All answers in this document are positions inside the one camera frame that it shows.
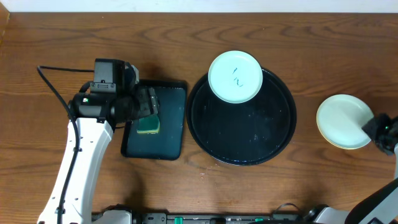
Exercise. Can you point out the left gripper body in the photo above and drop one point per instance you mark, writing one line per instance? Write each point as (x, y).
(149, 101)

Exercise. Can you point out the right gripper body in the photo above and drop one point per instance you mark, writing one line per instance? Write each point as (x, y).
(379, 129)

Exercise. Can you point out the green yellow sponge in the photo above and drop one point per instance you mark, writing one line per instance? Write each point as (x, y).
(149, 125)

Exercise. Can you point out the light green plate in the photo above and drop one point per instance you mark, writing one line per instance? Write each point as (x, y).
(350, 105)
(235, 77)

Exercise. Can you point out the yellow plate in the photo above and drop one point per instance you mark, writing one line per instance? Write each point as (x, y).
(341, 130)

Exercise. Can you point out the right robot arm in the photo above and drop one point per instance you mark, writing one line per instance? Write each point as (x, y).
(381, 206)

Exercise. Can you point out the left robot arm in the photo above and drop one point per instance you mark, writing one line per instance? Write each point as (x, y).
(94, 117)

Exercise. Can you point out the black rectangular tray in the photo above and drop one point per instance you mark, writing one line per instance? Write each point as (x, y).
(166, 143)

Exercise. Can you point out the black round tray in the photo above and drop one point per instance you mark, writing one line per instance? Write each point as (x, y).
(243, 134)

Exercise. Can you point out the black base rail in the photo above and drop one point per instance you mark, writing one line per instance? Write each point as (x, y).
(286, 213)

